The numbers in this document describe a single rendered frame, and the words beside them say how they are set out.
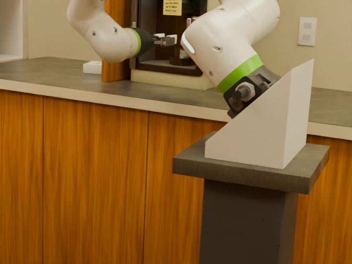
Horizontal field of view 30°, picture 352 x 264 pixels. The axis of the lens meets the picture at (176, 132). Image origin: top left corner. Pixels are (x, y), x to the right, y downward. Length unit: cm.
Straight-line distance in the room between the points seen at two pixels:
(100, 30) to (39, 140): 77
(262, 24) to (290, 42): 114
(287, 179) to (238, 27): 39
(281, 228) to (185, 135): 77
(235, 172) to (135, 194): 94
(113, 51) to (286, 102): 64
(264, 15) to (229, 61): 18
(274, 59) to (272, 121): 136
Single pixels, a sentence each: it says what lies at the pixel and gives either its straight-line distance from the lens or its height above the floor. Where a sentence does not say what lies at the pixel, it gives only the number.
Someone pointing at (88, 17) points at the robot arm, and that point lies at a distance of 194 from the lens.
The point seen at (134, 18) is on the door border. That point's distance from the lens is 257.
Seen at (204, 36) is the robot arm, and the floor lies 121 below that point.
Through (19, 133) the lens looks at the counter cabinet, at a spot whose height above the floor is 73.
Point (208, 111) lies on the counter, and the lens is 215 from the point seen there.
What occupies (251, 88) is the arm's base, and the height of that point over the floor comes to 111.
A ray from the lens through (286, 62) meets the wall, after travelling 281.
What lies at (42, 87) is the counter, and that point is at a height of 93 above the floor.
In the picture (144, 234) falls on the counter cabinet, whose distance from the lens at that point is 242.
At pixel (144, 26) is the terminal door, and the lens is 256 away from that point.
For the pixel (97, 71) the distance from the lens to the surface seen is 277.
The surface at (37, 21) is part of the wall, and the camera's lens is 339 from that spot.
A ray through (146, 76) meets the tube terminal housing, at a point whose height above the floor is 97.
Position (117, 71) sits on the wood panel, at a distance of 262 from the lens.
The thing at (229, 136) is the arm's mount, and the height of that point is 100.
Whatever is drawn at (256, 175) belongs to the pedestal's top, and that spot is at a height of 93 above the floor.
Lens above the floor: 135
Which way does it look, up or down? 13 degrees down
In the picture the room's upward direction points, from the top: 3 degrees clockwise
